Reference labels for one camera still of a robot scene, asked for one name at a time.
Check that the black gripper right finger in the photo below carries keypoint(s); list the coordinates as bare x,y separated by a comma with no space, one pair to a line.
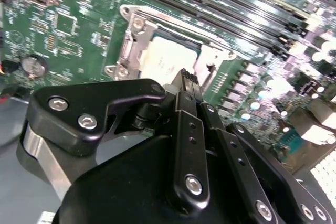
225,137

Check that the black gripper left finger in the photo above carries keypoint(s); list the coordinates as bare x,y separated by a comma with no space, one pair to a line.
78,119

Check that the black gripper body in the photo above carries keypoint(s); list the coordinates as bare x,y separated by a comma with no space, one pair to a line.
131,190

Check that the silver CPU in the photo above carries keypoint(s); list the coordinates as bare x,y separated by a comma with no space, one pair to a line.
170,58

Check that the metal socket cover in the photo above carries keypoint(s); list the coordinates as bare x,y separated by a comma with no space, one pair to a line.
147,36

